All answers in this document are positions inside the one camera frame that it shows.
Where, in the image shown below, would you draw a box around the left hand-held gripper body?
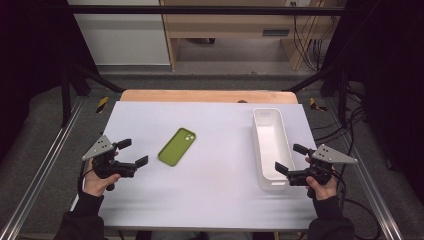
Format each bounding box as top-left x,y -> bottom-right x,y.
82,134 -> 138,180

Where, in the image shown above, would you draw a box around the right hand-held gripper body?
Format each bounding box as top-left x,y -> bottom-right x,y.
287,143 -> 359,187

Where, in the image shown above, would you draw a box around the white plastic bin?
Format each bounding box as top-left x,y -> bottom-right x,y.
251,107 -> 297,192

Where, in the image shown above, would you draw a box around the green phone case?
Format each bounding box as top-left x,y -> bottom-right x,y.
157,127 -> 197,168

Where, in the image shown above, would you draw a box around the person's right hand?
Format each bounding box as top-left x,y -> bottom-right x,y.
305,175 -> 339,201

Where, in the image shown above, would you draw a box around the person's left hand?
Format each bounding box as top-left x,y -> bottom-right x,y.
82,158 -> 122,198

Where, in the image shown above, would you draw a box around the yellow black tape strip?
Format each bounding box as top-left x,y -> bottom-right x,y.
309,97 -> 328,113
95,96 -> 110,114

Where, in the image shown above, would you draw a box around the black metal stand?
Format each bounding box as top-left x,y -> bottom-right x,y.
59,61 -> 125,128
283,63 -> 351,128

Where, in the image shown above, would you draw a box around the white table board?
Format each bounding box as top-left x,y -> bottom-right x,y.
98,101 -> 318,232

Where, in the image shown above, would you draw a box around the wooden table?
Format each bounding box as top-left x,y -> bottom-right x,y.
119,88 -> 299,105

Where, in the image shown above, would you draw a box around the white cabinet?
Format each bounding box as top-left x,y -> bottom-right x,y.
67,0 -> 171,66

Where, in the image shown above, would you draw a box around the wooden desk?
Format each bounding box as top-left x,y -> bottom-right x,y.
159,0 -> 336,72

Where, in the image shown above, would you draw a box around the black horizontal bar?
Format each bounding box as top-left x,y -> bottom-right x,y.
65,5 -> 345,16

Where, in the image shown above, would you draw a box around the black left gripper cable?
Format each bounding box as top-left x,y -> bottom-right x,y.
77,161 -> 95,195

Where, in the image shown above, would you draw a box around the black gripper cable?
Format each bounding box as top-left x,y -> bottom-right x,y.
331,168 -> 383,240
77,161 -> 95,195

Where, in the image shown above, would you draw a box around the black floor cables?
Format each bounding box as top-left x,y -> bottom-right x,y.
311,84 -> 368,146

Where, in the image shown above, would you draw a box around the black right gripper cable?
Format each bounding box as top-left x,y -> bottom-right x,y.
331,168 -> 383,240

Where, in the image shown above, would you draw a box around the aluminium floor rail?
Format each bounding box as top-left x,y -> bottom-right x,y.
0,95 -> 87,240
324,99 -> 404,240

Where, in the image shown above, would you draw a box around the bundle of black desk cables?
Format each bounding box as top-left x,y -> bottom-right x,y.
291,2 -> 325,72

